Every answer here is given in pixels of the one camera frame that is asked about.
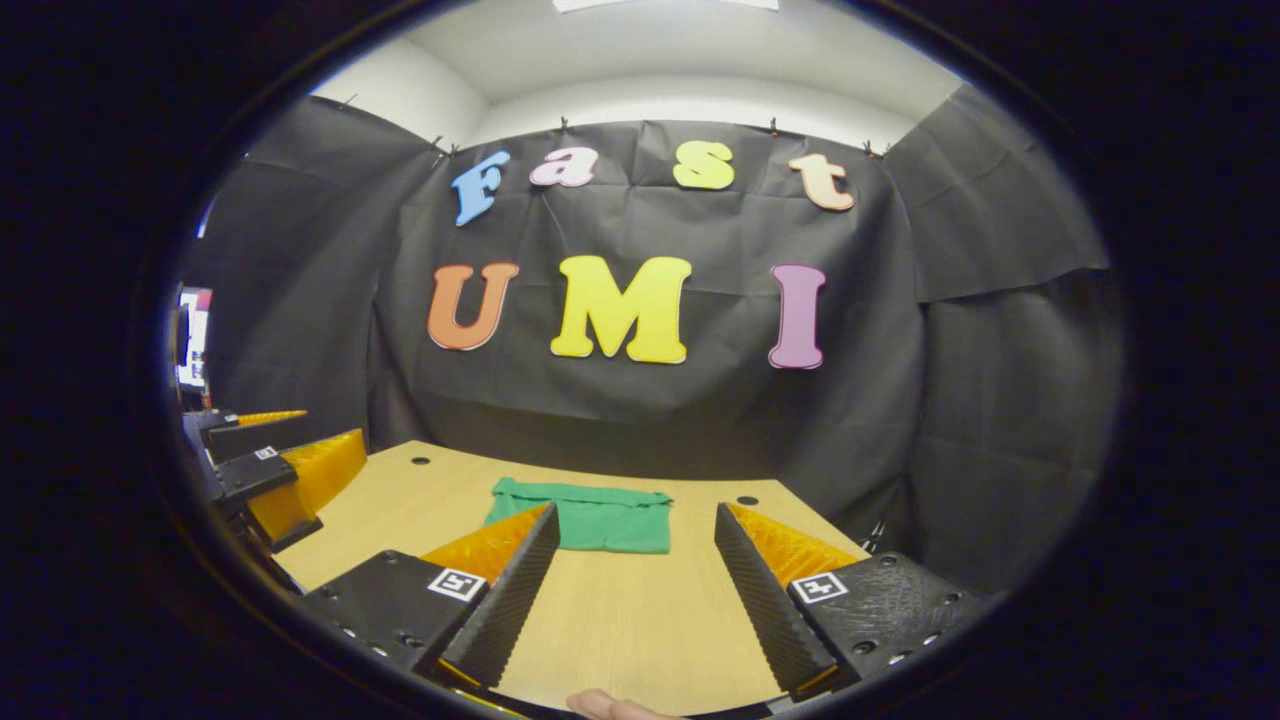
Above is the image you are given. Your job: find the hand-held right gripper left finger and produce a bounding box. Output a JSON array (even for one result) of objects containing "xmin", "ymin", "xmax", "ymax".
[{"xmin": 298, "ymin": 502, "xmax": 561, "ymax": 691}]

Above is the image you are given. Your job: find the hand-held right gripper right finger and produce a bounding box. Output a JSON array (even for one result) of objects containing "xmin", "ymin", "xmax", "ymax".
[{"xmin": 713, "ymin": 501, "xmax": 986, "ymax": 703}]

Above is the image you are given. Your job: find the green T-shirt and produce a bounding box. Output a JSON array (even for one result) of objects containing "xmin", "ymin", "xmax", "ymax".
[{"xmin": 484, "ymin": 477, "xmax": 674, "ymax": 555}]

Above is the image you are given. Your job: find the computer monitor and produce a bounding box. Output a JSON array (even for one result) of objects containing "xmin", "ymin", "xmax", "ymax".
[{"xmin": 176, "ymin": 287, "xmax": 214, "ymax": 393}]

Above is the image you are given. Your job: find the black backdrop cloth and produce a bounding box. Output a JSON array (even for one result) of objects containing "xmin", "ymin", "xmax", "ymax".
[{"xmin": 180, "ymin": 85, "xmax": 1126, "ymax": 601}]

